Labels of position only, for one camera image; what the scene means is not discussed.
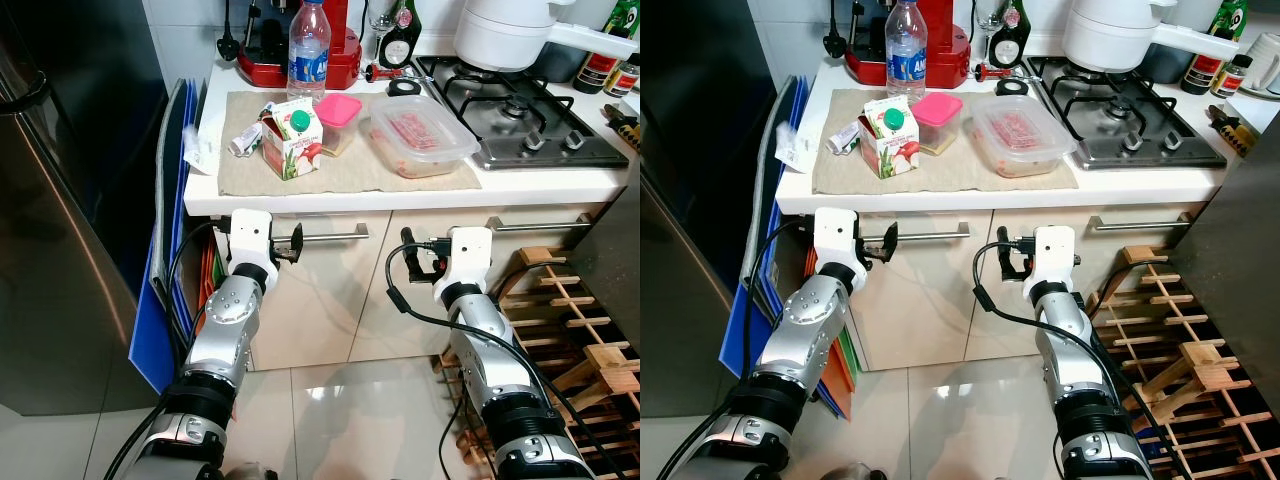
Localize beige kitchen base cabinet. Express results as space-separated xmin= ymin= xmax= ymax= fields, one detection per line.
xmin=215 ymin=205 xmax=611 ymax=373
xmin=790 ymin=203 xmax=1206 ymax=373

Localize steel gas hob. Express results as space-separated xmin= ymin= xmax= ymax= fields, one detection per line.
xmin=415 ymin=55 xmax=631 ymax=171
xmin=1028 ymin=55 xmax=1229 ymax=169

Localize large clear food container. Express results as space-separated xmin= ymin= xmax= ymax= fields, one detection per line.
xmin=965 ymin=95 xmax=1079 ymax=179
xmin=362 ymin=95 xmax=481 ymax=179

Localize white carton green cap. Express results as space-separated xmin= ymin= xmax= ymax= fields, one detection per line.
xmin=860 ymin=95 xmax=921 ymax=179
xmin=260 ymin=97 xmax=324 ymax=181

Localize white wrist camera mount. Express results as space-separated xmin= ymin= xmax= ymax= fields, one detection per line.
xmin=446 ymin=226 xmax=495 ymax=291
xmin=228 ymin=209 xmax=277 ymax=271
xmin=1034 ymin=225 xmax=1079 ymax=289
xmin=812 ymin=207 xmax=864 ymax=273

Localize blue flat board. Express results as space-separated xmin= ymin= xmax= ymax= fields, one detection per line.
xmin=720 ymin=75 xmax=801 ymax=406
xmin=128 ymin=80 xmax=206 ymax=393

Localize steel bar cabinet handle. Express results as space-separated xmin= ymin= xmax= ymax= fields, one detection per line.
xmin=1090 ymin=212 xmax=1193 ymax=233
xmin=487 ymin=213 xmax=593 ymax=233
xmin=298 ymin=225 xmax=369 ymax=244
xmin=893 ymin=222 xmax=971 ymax=241

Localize black and yellow tool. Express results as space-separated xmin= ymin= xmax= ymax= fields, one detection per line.
xmin=600 ymin=100 xmax=640 ymax=153
xmin=1205 ymin=103 xmax=1256 ymax=156

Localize small dark sauce bottle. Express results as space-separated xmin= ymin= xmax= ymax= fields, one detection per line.
xmin=1210 ymin=53 xmax=1253 ymax=99
xmin=603 ymin=60 xmax=640 ymax=98

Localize round dark green bottle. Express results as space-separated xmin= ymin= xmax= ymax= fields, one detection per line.
xmin=378 ymin=0 xmax=423 ymax=69
xmin=988 ymin=0 xmax=1031 ymax=69

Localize clear wine glass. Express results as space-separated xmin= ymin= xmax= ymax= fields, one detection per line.
xmin=366 ymin=0 xmax=396 ymax=61
xmin=975 ymin=0 xmax=1004 ymax=61

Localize clear plastic water bottle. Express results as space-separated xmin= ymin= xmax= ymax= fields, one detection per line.
xmin=886 ymin=0 xmax=929 ymax=101
xmin=288 ymin=0 xmax=332 ymax=104

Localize white paper tag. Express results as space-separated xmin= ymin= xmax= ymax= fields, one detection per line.
xmin=775 ymin=125 xmax=811 ymax=173
xmin=183 ymin=128 xmax=218 ymax=177

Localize grey steel mini fridge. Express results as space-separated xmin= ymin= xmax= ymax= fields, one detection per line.
xmin=1165 ymin=108 xmax=1280 ymax=353
xmin=572 ymin=178 xmax=640 ymax=353

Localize small container pink lid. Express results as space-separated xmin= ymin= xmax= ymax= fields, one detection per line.
xmin=910 ymin=91 xmax=963 ymax=154
xmin=315 ymin=93 xmax=363 ymax=156

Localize white dish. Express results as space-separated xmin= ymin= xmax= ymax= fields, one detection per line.
xmin=1243 ymin=33 xmax=1280 ymax=98

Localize white pot with handle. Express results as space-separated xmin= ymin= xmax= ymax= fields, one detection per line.
xmin=453 ymin=0 xmax=640 ymax=73
xmin=1062 ymin=0 xmax=1246 ymax=73

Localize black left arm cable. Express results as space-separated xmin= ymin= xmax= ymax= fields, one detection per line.
xmin=690 ymin=220 xmax=819 ymax=480
xmin=105 ymin=220 xmax=236 ymax=480

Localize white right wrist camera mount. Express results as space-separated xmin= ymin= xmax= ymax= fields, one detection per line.
xmin=1034 ymin=225 xmax=1079 ymax=289
xmin=446 ymin=226 xmax=495 ymax=291

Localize red coffee machine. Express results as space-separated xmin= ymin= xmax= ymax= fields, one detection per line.
xmin=237 ymin=0 xmax=363 ymax=91
xmin=845 ymin=0 xmax=971 ymax=89

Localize tall dark steel fridge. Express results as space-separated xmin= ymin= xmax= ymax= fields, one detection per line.
xmin=640 ymin=0 xmax=751 ymax=401
xmin=0 ymin=0 xmax=169 ymax=416

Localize green bottle red label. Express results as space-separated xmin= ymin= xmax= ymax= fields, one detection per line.
xmin=1182 ymin=0 xmax=1249 ymax=96
xmin=573 ymin=0 xmax=640 ymax=96

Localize green flat board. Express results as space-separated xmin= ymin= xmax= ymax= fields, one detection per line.
xmin=843 ymin=325 xmax=861 ymax=401

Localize wooden slatted rack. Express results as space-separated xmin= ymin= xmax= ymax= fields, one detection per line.
xmin=435 ymin=245 xmax=640 ymax=480
xmin=1088 ymin=245 xmax=1280 ymax=480

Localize beige fabric placemat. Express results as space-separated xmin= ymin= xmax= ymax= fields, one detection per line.
xmin=812 ymin=88 xmax=1081 ymax=194
xmin=217 ymin=90 xmax=483 ymax=197

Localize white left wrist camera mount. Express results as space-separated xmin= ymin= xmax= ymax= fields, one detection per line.
xmin=812 ymin=207 xmax=864 ymax=273
xmin=228 ymin=209 xmax=277 ymax=271

